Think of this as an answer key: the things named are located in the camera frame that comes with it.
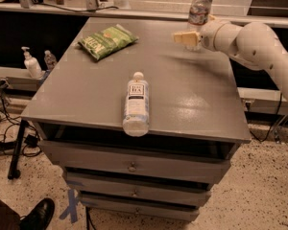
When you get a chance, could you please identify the green chip bag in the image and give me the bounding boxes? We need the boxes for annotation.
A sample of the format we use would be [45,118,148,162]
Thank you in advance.
[79,24,138,61]

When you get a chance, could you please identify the small clear bottle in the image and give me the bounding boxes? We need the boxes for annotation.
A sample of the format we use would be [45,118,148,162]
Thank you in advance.
[44,50,58,71]

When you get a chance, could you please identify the top grey drawer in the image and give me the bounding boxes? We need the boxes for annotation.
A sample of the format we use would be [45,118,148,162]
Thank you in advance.
[40,141,230,184]

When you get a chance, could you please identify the grey drawer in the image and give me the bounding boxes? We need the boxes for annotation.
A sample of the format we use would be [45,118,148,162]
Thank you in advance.
[40,141,230,184]
[63,172,211,207]
[80,195,199,221]

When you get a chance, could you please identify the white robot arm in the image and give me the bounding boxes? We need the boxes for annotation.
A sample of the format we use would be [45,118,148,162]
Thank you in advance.
[172,19,288,103]

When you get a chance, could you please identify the bottom grey drawer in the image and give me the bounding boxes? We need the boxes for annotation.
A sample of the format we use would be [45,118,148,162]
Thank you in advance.
[80,195,199,221]

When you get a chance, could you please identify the blue tape cross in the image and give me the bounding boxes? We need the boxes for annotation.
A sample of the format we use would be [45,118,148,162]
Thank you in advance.
[59,180,99,224]

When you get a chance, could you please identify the middle grey drawer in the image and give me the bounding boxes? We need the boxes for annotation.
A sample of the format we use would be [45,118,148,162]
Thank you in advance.
[63,172,211,207]

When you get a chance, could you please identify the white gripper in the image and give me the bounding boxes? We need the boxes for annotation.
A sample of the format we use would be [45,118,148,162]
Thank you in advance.
[173,14,234,52]

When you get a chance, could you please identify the dark trouser leg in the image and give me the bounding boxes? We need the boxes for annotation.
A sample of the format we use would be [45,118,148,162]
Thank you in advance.
[0,199,20,230]

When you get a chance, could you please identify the clear water bottle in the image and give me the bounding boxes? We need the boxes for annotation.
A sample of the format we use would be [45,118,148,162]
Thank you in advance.
[185,0,211,53]

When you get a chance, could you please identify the blue labelled plastic bottle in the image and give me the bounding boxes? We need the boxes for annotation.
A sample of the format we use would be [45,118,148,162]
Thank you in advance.
[123,72,149,137]

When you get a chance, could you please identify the white pump dispenser bottle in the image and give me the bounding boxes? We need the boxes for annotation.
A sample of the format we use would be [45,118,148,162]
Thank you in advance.
[21,46,42,79]

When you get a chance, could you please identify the grey drawer cabinet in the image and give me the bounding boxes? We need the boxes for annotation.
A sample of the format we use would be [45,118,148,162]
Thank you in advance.
[23,19,251,221]

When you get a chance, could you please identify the black leather shoe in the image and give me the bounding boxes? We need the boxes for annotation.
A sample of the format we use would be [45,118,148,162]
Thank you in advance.
[20,197,55,230]

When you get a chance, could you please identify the black floor cables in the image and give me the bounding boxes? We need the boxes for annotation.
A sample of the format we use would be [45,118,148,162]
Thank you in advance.
[0,83,42,159]

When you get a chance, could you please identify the black metal stand leg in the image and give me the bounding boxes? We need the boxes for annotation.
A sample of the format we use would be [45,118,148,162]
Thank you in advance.
[8,120,28,180]

